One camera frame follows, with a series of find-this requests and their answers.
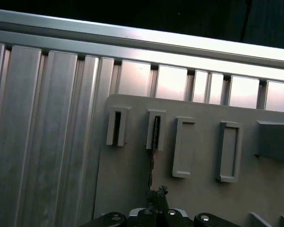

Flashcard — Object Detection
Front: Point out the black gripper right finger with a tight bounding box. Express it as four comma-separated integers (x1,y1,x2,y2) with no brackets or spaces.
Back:
157,185,243,227

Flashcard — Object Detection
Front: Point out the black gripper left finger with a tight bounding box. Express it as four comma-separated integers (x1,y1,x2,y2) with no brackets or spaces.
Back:
80,189,158,227

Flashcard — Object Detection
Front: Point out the grey plastic parts rack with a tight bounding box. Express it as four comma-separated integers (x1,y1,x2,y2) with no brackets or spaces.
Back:
93,94,284,227

